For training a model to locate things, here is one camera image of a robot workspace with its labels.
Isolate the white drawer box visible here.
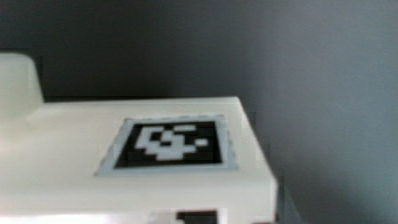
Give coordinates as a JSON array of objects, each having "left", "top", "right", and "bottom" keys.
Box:
[{"left": 0, "top": 53, "right": 277, "bottom": 224}]

